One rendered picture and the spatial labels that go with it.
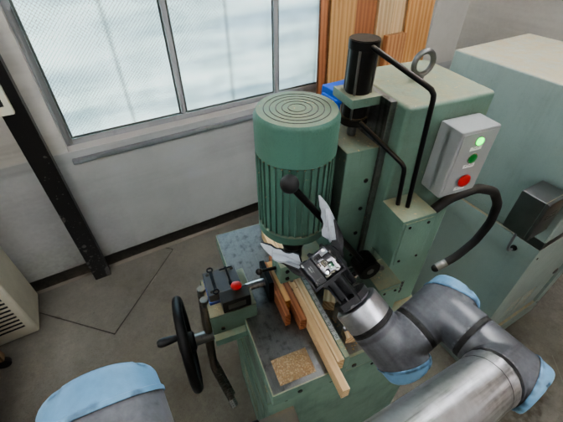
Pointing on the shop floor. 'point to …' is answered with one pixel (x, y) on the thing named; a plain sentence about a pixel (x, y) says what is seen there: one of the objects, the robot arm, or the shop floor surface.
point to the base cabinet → (325, 394)
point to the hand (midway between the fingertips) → (288, 218)
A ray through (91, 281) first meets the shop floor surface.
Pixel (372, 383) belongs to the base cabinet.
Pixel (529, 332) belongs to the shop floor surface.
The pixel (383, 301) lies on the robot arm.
